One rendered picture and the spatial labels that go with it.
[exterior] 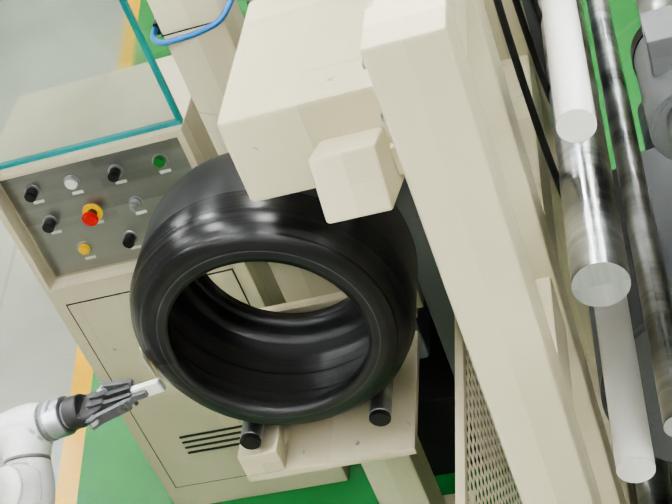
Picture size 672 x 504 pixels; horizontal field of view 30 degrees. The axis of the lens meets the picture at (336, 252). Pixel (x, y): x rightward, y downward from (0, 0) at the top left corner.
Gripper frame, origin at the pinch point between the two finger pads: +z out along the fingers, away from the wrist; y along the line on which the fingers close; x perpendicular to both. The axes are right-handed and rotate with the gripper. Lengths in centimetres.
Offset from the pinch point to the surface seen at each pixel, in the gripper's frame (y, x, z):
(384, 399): -7, 15, 49
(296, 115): -36, -67, 74
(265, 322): 15.2, 4.4, 24.1
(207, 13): 26, -62, 46
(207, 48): 26, -55, 42
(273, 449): -10.4, 17.2, 22.4
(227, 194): -2, -39, 42
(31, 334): 160, 82, -139
